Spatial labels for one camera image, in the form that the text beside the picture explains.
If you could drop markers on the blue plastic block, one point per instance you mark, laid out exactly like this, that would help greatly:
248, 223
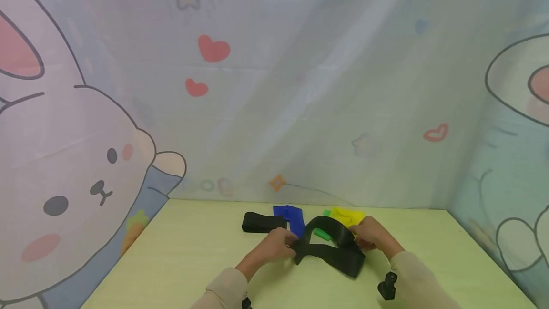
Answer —
291, 216

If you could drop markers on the person's right fingers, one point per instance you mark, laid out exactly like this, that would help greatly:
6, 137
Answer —
357, 236

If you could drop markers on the person's left forearm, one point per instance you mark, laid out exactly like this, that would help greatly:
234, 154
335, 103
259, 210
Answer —
231, 287

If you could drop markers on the person's right forearm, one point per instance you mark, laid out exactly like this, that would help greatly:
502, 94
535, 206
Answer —
422, 283

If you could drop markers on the person's left hand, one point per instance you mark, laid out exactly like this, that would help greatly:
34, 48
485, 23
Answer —
272, 248

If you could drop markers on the person's left fingers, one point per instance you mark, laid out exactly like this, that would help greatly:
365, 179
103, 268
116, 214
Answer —
290, 241

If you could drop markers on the yellow plastic block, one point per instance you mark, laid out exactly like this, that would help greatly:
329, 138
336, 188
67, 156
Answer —
348, 215

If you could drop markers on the person's right hand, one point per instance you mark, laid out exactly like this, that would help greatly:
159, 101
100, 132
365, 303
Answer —
377, 235

